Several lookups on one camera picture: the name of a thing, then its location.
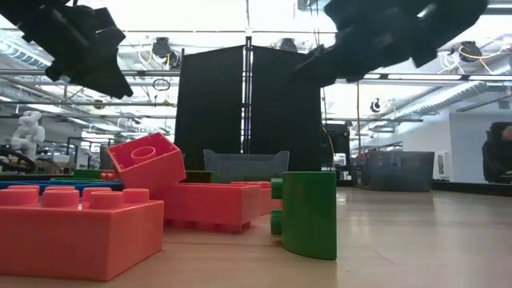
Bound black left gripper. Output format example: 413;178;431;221
18;3;135;100

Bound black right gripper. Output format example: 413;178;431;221
294;0;427;88

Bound curved green toy brick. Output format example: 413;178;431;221
270;170;338;262

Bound white robot figure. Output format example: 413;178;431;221
10;110;46;162

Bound black equipment cabinet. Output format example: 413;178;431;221
321;122;352;182

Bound black ceiling-hung device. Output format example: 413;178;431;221
449;39;484;64
151;36;182;70

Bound long green toy brick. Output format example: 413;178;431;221
51;168;117;183

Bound black curved tube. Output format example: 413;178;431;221
0;146;37;174

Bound long blue toy brick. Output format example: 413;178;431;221
0;179;124;192

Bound black folding partition screen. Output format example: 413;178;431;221
174;44;323;173

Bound clear grey plastic bin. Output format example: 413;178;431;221
202;149;291;185
361;150;436;193

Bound small green toy brick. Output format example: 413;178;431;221
182;170;221;184

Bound white standing appliance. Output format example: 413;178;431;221
433;150;454;182

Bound long orange toy brick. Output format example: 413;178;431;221
0;184;166;282
162;180;283;234

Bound person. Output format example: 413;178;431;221
481;121;512;184

